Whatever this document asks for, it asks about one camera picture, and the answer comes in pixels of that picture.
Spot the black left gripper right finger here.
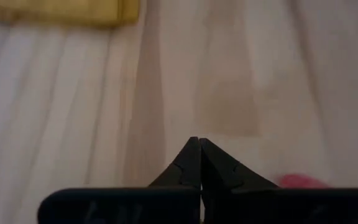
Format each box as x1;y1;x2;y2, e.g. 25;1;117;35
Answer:
200;138;358;224

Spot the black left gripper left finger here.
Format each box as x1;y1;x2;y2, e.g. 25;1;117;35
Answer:
37;136;202;224

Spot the long red toy pepper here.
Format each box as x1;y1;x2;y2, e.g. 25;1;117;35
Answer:
273;173;331;189

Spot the folded yellow cloth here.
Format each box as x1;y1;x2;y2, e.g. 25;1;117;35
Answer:
0;0;141;27

